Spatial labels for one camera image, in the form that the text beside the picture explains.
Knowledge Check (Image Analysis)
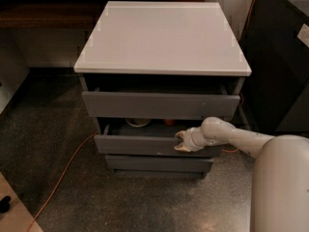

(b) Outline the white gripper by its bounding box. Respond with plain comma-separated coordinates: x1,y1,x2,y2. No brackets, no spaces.
174,128,206,152

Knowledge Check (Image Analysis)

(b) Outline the red apple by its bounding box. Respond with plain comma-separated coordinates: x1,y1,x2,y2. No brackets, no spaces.
164,119,176,127

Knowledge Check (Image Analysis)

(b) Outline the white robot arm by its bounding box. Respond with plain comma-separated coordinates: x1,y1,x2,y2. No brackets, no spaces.
175,117,309,232

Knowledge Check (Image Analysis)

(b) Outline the grey drawer cabinet white top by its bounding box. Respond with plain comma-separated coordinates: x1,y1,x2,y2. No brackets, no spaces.
74,2,251,178

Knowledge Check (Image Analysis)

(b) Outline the grey top drawer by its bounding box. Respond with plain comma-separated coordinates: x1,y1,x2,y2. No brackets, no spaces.
82,91,239,120

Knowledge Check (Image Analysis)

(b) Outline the white bowl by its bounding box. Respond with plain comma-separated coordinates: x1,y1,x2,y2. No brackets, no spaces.
126,118,151,128

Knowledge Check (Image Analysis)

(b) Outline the light wooden board corner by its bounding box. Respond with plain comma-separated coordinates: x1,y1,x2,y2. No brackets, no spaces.
0,173,43,232

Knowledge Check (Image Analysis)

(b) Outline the small black object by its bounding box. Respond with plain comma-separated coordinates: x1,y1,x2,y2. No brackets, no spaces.
0,196,11,213

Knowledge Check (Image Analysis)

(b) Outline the dark wooden shelf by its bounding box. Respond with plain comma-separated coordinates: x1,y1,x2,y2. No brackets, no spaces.
0,0,205,29

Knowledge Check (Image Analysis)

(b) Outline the orange cable on floor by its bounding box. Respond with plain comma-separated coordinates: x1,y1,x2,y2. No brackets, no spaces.
26,0,269,232

